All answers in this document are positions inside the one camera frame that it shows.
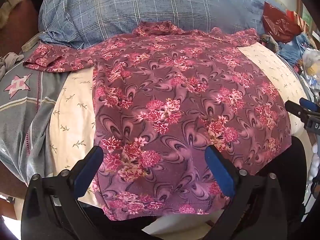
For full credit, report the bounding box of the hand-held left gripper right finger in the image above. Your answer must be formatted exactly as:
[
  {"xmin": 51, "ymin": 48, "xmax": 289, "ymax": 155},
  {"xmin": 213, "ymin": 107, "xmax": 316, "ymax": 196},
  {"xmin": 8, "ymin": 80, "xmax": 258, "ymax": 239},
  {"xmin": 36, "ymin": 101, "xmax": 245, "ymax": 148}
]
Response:
[{"xmin": 204, "ymin": 145, "xmax": 304, "ymax": 240}]

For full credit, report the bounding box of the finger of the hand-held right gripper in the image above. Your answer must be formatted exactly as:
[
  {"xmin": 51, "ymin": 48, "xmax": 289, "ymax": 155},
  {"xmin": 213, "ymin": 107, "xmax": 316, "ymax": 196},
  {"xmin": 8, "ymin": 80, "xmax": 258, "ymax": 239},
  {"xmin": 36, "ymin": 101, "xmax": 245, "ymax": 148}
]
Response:
[
  {"xmin": 299, "ymin": 98, "xmax": 320, "ymax": 113},
  {"xmin": 285, "ymin": 100, "xmax": 312, "ymax": 128}
]

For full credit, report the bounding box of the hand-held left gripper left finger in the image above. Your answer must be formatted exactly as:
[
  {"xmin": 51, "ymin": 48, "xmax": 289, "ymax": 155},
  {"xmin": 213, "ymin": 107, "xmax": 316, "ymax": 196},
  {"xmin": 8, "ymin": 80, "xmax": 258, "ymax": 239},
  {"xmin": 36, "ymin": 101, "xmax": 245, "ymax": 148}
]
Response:
[{"xmin": 21, "ymin": 145, "xmax": 104, "ymax": 240}]

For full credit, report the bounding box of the maroon floral shirt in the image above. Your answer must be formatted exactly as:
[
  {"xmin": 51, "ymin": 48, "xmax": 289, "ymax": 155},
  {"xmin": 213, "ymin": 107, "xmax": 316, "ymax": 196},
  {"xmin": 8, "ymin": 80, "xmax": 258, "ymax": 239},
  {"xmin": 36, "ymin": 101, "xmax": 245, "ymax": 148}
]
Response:
[{"xmin": 23, "ymin": 21, "xmax": 292, "ymax": 221}]

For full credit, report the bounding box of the clear plastic bag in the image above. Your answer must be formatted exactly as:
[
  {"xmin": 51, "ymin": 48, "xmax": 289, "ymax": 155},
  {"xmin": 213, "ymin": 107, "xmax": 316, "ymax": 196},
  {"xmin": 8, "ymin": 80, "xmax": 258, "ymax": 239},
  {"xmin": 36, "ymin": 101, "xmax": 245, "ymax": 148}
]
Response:
[{"xmin": 301, "ymin": 48, "xmax": 320, "ymax": 81}]

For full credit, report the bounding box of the light blue cloth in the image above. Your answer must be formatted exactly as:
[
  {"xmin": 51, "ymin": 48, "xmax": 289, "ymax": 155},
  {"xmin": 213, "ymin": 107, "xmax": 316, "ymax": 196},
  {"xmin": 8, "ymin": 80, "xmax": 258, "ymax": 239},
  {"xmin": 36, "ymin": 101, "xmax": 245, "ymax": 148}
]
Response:
[{"xmin": 277, "ymin": 32, "xmax": 311, "ymax": 66}]

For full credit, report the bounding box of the cream leaf-print bed sheet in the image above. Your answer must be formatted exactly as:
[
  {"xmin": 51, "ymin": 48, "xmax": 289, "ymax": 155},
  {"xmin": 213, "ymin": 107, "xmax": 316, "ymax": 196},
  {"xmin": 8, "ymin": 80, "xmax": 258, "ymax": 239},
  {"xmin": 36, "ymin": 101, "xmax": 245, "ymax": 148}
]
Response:
[{"xmin": 49, "ymin": 41, "xmax": 312, "ymax": 240}]

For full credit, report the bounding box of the grey star-print blanket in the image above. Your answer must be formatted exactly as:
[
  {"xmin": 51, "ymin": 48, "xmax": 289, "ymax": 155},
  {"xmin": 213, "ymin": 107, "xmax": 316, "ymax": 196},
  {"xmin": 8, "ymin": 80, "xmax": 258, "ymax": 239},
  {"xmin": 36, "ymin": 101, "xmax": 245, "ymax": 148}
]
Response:
[{"xmin": 0, "ymin": 52, "xmax": 70, "ymax": 185}]

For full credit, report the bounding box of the red plastic bag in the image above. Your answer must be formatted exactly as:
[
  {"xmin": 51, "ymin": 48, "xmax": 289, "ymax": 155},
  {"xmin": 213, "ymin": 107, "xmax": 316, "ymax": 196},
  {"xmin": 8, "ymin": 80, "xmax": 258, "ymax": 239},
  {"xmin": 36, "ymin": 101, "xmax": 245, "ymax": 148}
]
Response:
[{"xmin": 262, "ymin": 1, "xmax": 304, "ymax": 43}]

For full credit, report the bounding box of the brown cloth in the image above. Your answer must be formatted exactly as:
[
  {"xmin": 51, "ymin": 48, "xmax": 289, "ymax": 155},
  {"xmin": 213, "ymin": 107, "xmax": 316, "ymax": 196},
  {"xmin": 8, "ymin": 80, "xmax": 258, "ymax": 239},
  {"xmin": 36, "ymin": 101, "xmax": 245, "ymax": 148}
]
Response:
[{"xmin": 0, "ymin": 0, "xmax": 42, "ymax": 58}]

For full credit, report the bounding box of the blue plaid pillow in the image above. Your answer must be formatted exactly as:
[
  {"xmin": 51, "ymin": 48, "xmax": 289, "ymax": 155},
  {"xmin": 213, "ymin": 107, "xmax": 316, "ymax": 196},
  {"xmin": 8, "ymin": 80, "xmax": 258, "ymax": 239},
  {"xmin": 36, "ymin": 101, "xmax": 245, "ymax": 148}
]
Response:
[{"xmin": 38, "ymin": 0, "xmax": 269, "ymax": 52}]

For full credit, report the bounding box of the olive cloth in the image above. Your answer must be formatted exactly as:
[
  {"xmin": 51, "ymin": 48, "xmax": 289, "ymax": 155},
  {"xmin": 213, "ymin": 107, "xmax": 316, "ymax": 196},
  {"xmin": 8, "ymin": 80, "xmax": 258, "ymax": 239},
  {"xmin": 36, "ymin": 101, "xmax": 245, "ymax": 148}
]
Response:
[{"xmin": 0, "ymin": 0, "xmax": 25, "ymax": 28}]

